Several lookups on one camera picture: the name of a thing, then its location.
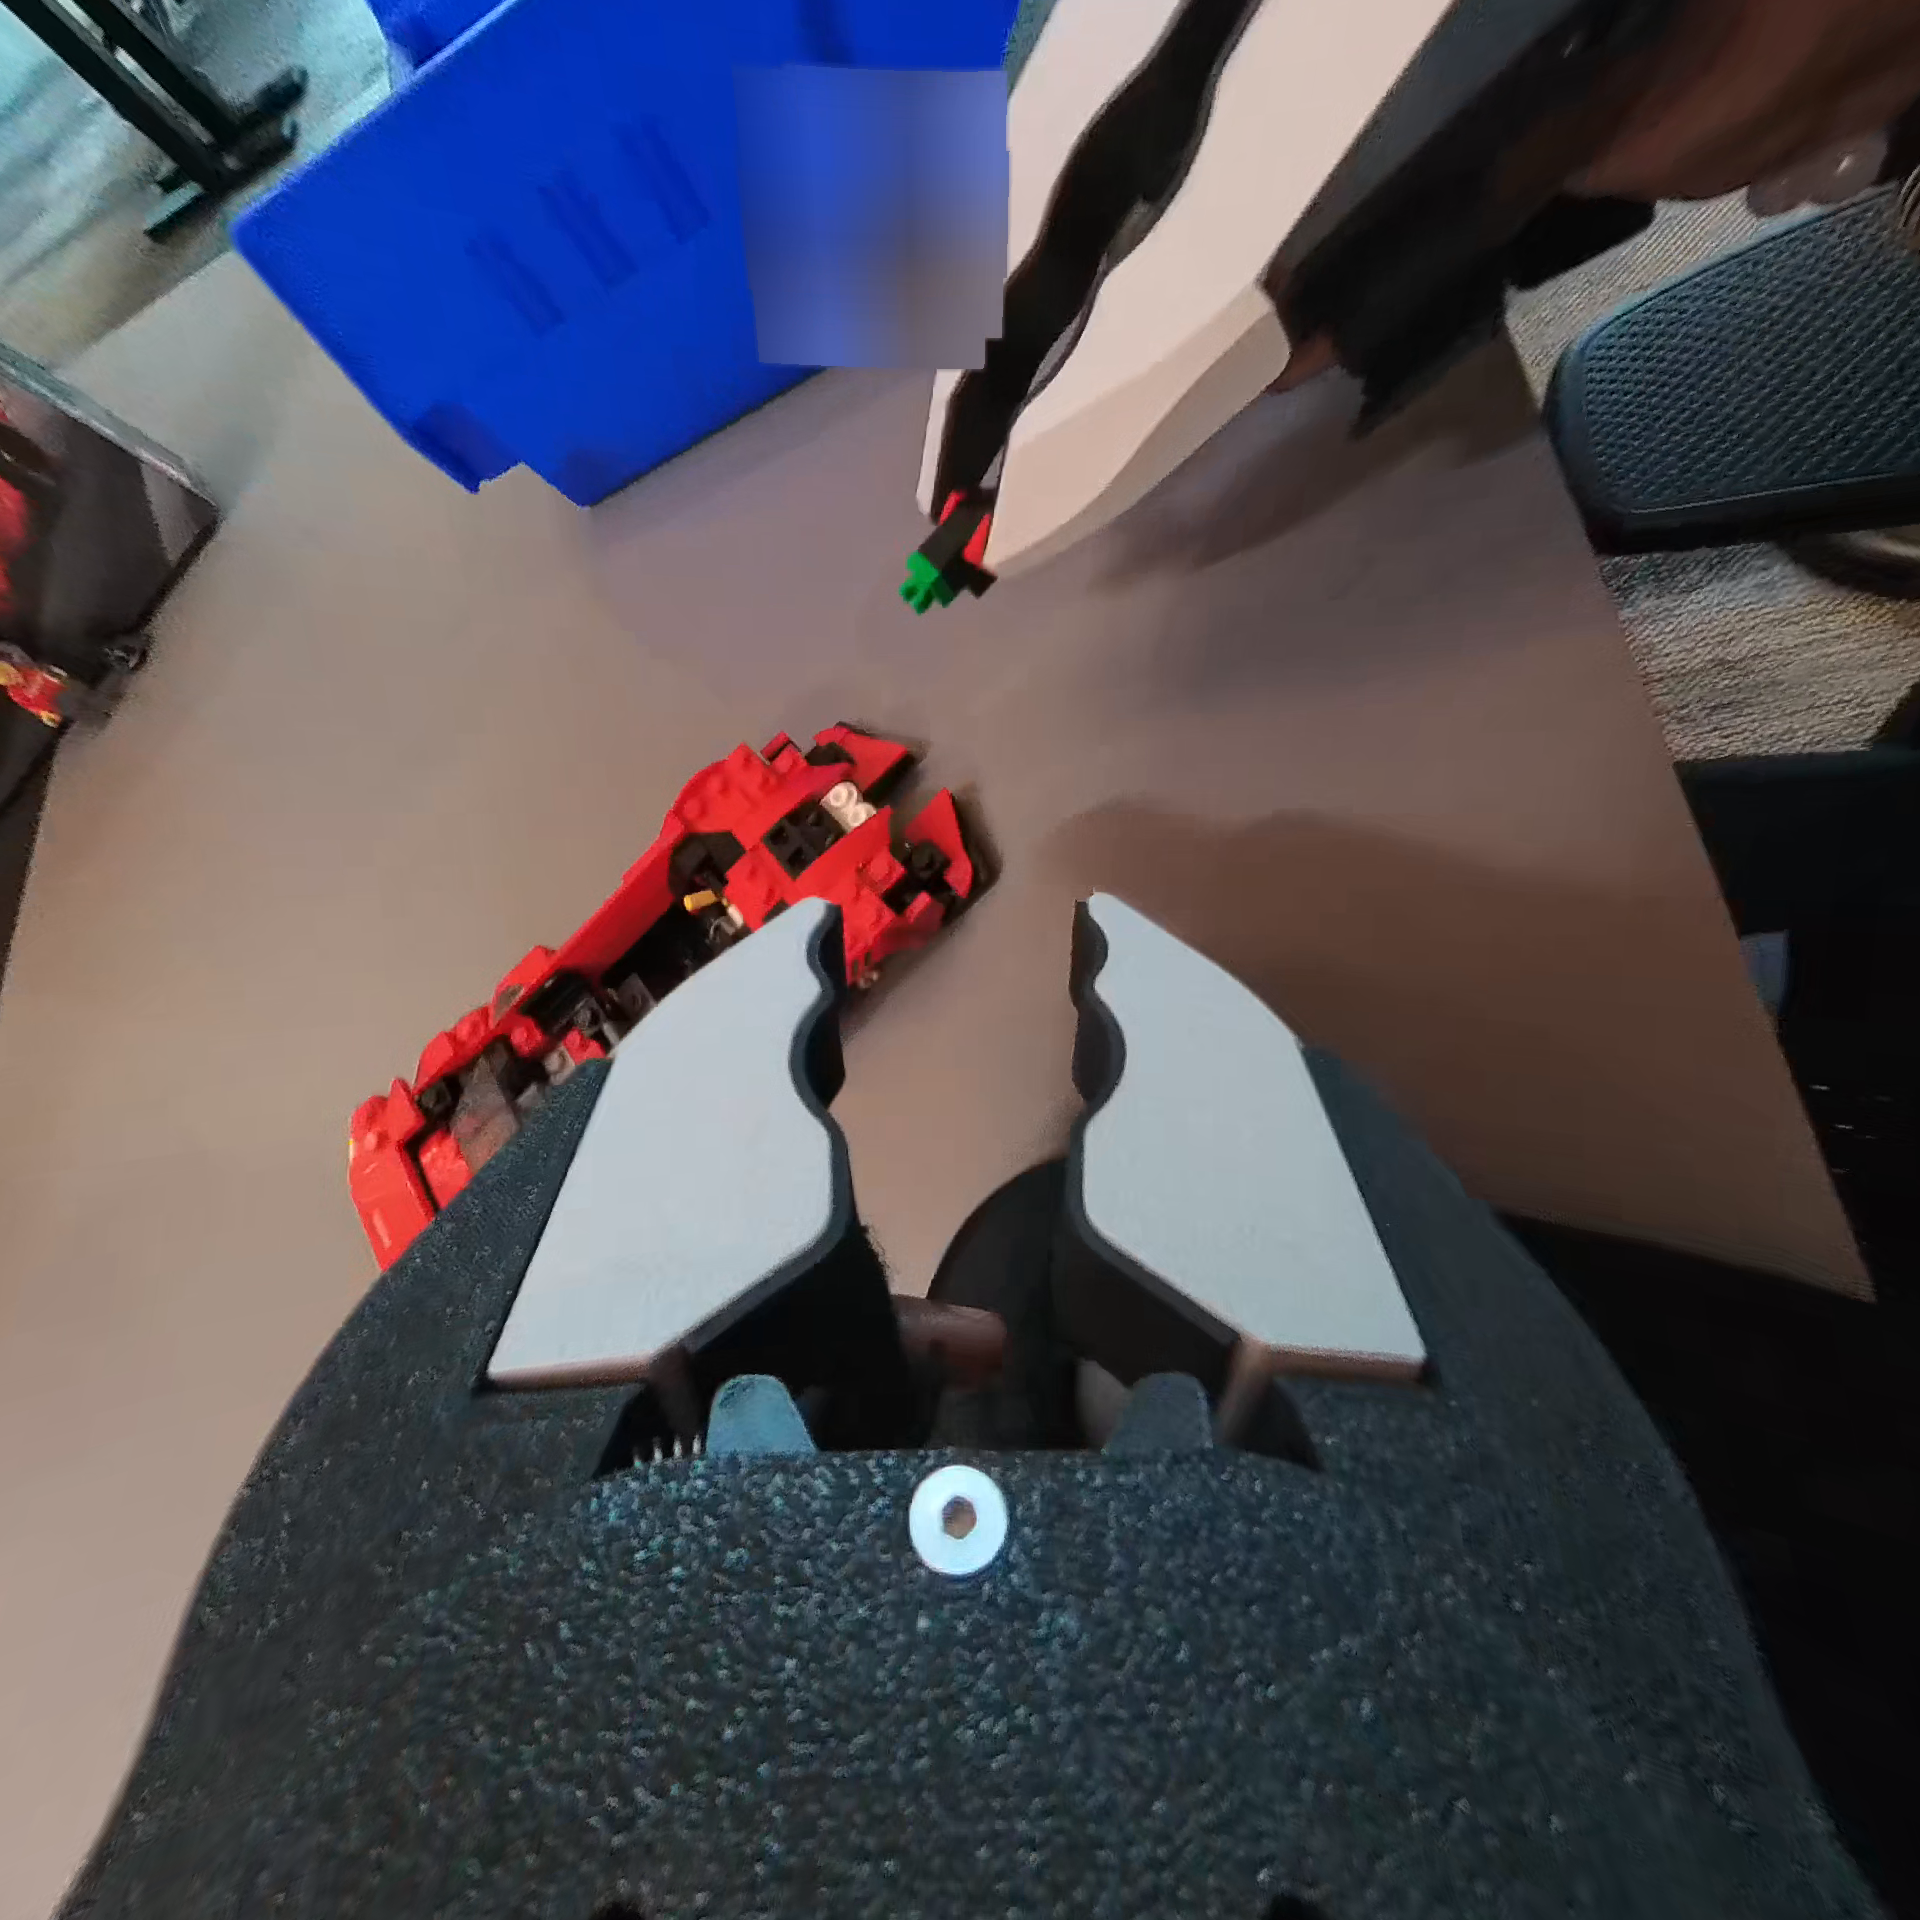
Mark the small red green lego piece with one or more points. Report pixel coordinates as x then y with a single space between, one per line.
942 558

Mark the black metal stand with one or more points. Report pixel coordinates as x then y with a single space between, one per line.
188 105

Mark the red lego car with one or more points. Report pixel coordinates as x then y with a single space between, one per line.
749 847

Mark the blue plastic bin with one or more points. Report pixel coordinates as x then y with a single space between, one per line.
525 287

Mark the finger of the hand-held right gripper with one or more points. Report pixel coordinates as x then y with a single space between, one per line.
1070 132
1184 344

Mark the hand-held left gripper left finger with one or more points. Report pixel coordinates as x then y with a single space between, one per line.
674 1156

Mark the black office chair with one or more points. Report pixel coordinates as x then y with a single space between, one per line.
1742 375

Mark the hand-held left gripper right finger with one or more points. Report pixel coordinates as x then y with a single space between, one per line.
1232 1170

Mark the black lego set box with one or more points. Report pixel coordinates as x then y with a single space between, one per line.
82 540

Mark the person's right hand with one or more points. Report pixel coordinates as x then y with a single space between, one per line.
1724 105

